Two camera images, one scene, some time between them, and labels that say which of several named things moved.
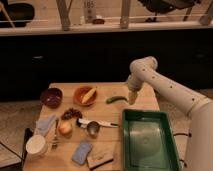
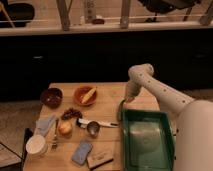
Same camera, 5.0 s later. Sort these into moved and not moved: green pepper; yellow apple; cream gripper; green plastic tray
Moved: green pepper
Not moved: yellow apple; green plastic tray; cream gripper
